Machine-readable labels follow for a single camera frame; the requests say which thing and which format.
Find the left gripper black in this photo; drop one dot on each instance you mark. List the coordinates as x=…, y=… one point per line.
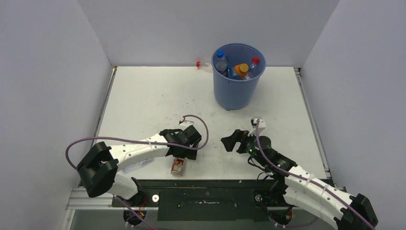
x=187, y=154

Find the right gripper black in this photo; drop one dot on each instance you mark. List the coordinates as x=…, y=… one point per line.
x=238, y=135

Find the small red cap bottle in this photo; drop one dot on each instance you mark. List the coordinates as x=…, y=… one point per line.
x=177, y=167

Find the crushed blue label bottle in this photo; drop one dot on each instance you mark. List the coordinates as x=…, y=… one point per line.
x=231, y=73

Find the orange juice bottle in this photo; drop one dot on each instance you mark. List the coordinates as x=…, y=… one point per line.
x=241, y=70

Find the blue plastic bin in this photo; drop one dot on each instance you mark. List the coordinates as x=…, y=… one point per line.
x=236, y=94

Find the clear jar silver lid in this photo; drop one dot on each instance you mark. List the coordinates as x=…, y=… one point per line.
x=221, y=66

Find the red label clear bottle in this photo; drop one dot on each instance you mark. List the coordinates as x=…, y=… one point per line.
x=252, y=69

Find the blue label blue cap bottle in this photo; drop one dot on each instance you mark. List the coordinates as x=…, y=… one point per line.
x=220, y=57

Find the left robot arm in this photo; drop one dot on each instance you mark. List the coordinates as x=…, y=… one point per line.
x=99, y=169

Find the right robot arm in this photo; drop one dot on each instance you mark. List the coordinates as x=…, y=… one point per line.
x=297, y=187

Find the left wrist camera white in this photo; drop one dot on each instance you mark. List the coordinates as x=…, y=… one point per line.
x=185, y=123

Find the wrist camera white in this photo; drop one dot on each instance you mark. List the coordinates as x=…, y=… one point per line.
x=258, y=125
x=185, y=123

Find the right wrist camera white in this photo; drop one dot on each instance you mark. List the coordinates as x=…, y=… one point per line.
x=258, y=125

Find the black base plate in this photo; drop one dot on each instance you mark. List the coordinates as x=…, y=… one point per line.
x=209, y=200

